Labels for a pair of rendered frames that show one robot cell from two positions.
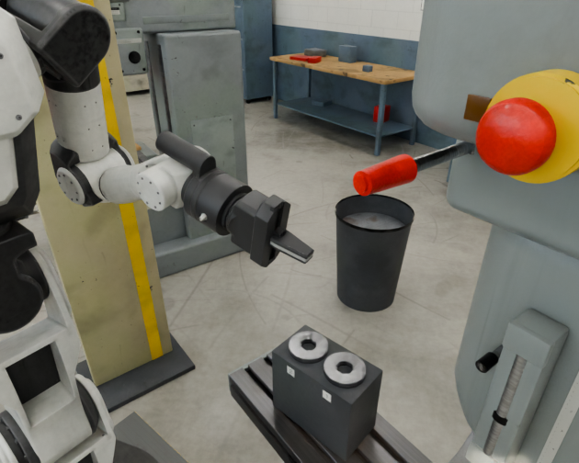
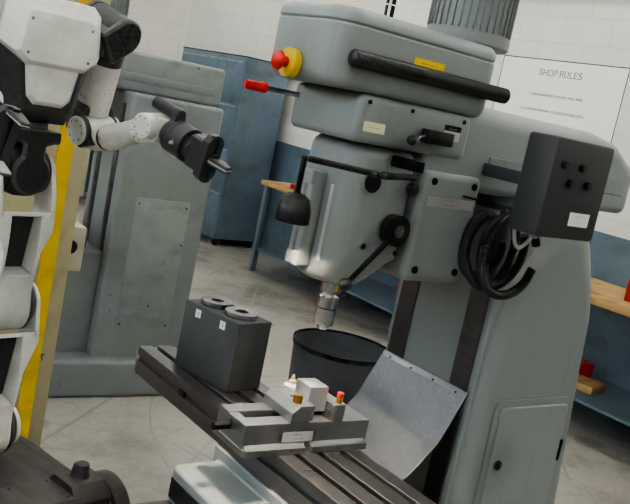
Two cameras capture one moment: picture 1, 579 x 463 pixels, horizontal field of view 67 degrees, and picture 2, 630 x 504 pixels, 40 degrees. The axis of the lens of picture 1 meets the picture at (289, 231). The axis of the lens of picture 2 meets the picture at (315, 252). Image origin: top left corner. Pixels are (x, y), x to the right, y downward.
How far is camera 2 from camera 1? 1.61 m
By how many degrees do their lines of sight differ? 20
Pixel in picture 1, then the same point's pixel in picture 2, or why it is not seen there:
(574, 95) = (292, 51)
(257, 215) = (204, 139)
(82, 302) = not seen: outside the picture
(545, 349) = (312, 173)
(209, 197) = (177, 131)
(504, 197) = (305, 112)
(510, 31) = (288, 39)
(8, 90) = (89, 48)
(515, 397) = not seen: hidden behind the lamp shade
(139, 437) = not seen: hidden behind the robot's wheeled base
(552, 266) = (324, 147)
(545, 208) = (315, 113)
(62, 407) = (23, 276)
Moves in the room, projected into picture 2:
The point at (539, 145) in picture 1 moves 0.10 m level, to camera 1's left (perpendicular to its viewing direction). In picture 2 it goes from (280, 59) to (231, 48)
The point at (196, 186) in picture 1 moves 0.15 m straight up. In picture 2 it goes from (171, 124) to (182, 64)
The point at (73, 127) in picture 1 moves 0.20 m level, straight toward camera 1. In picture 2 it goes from (96, 89) to (112, 95)
